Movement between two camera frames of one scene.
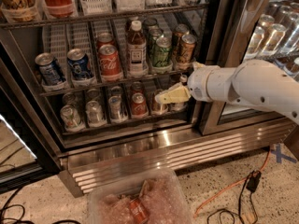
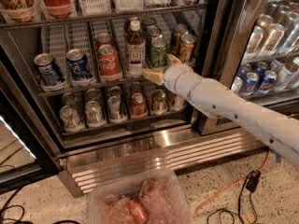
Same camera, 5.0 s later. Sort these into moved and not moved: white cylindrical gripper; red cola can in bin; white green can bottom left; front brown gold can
Moved: white cylindrical gripper
Not moved: red cola can in bin; white green can bottom left; front brown gold can
